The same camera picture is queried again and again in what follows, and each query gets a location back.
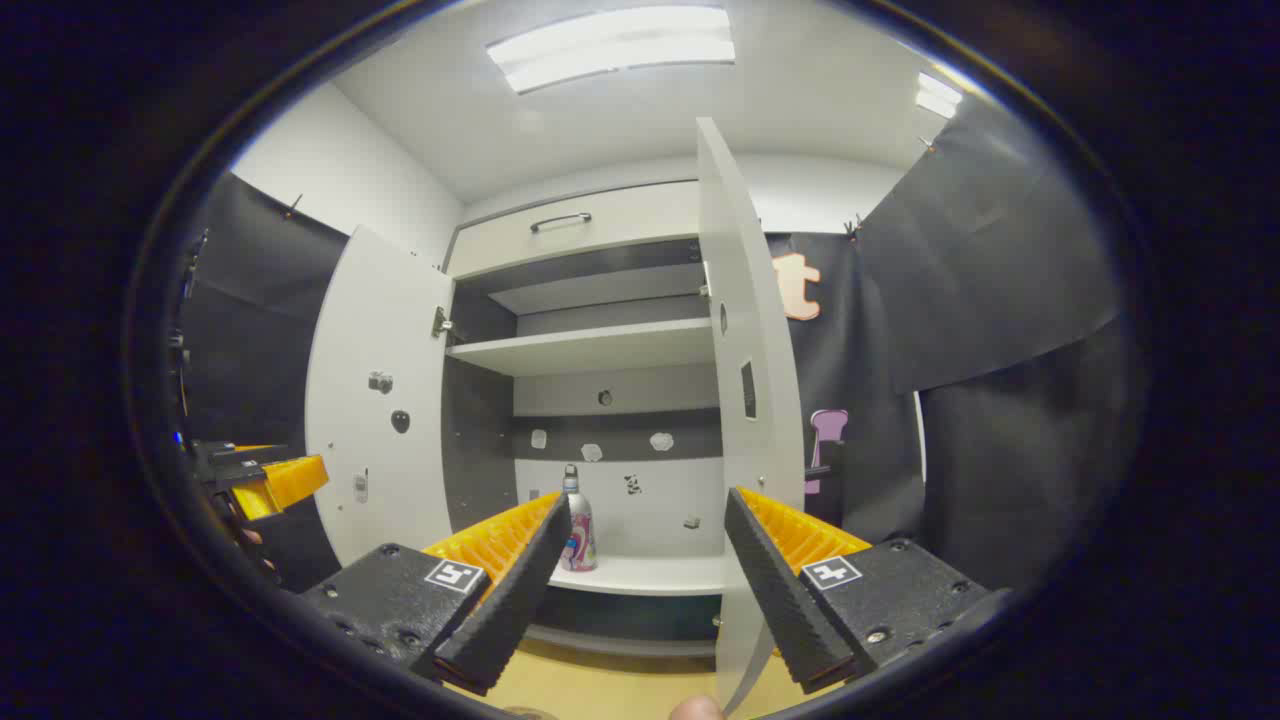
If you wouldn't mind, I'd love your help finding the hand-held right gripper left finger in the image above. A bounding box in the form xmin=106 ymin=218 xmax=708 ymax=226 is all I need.
xmin=300 ymin=490 xmax=573 ymax=698

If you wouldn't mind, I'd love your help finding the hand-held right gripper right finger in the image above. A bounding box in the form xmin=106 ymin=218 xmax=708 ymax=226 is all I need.
xmin=723 ymin=486 xmax=993 ymax=696

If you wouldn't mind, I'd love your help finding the white cabinet door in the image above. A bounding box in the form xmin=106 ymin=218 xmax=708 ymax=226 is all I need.
xmin=695 ymin=117 xmax=807 ymax=716
xmin=305 ymin=225 xmax=456 ymax=568

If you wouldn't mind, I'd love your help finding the silver bottle with colourful label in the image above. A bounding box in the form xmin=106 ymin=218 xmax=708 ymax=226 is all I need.
xmin=560 ymin=464 xmax=599 ymax=573

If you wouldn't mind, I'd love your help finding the white cabinet with grey interior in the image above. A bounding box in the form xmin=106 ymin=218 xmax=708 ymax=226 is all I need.
xmin=440 ymin=178 xmax=731 ymax=661

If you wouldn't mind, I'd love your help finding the narrow white cabinet shelf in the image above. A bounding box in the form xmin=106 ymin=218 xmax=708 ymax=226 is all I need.
xmin=488 ymin=263 xmax=703 ymax=317

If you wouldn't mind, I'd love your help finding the white cabinet drawer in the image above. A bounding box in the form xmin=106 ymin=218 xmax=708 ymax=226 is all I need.
xmin=447 ymin=180 xmax=701 ymax=279

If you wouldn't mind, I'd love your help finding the small ceiling light panel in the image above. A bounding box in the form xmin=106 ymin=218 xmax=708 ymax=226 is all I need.
xmin=915 ymin=70 xmax=964 ymax=121

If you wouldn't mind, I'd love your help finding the large ceiling light panel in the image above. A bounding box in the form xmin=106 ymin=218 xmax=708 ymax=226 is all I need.
xmin=486 ymin=5 xmax=737 ymax=96

